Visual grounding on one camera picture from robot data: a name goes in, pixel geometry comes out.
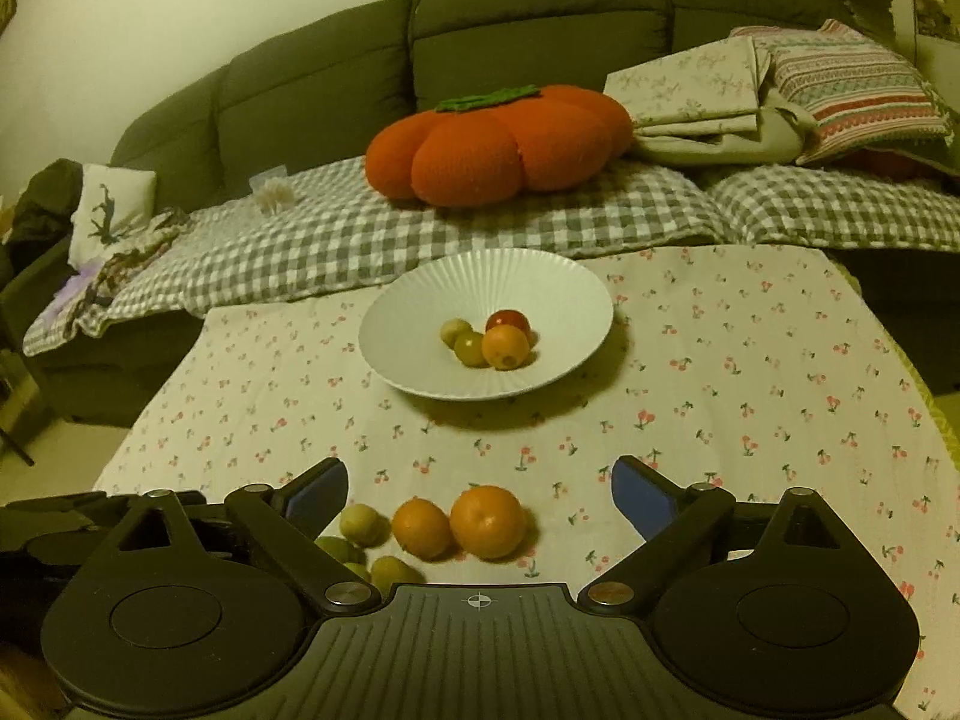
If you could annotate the grey checked blanket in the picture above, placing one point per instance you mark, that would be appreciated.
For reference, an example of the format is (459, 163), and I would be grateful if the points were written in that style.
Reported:
(337, 240)
(825, 210)

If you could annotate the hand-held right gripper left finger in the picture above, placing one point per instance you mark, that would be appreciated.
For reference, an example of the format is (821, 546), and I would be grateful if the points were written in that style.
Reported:
(319, 499)

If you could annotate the striped patterned pillow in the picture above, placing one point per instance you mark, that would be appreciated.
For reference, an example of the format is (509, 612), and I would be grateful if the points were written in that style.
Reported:
(847, 90)

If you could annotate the large orange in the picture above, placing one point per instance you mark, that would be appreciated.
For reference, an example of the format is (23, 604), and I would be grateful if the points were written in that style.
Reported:
(487, 523)

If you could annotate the small orange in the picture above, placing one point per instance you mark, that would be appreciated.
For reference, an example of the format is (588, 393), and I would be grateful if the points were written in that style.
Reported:
(420, 529)
(505, 347)

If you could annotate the orange pumpkin cushion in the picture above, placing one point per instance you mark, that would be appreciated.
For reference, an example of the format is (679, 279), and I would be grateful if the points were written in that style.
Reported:
(465, 157)

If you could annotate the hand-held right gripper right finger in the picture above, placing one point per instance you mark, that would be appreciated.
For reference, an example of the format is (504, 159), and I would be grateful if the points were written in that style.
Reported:
(637, 499)

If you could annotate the red tomato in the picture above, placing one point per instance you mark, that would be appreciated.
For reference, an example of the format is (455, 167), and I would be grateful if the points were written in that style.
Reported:
(506, 319)

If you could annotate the beige folded cloth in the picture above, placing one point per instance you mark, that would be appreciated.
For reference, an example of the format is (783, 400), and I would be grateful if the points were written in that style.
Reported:
(720, 146)

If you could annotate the white tissue pack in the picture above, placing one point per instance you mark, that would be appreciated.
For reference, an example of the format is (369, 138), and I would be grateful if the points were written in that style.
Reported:
(274, 193)

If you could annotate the white ribbed plate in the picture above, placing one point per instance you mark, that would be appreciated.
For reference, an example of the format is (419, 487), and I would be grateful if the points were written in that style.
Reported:
(480, 277)

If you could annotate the pale green plum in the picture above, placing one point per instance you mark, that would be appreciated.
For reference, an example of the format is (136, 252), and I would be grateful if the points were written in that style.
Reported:
(452, 330)

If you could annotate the cherry print tablecloth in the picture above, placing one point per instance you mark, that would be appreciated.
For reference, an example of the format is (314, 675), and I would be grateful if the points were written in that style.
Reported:
(712, 360)

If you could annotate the folded floral sheet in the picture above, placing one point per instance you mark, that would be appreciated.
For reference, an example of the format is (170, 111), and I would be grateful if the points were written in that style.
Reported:
(690, 82)

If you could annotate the dark clothing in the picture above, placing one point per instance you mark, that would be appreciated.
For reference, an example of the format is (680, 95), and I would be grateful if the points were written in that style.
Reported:
(41, 195)

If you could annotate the small white printed cushion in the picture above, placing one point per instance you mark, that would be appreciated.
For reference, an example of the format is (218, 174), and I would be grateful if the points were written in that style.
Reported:
(112, 202)

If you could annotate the patterned crumpled cloth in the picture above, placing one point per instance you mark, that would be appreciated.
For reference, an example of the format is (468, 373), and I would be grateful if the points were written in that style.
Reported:
(127, 259)

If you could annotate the grey-green sofa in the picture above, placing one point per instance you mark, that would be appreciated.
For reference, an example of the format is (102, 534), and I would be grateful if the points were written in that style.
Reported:
(315, 82)

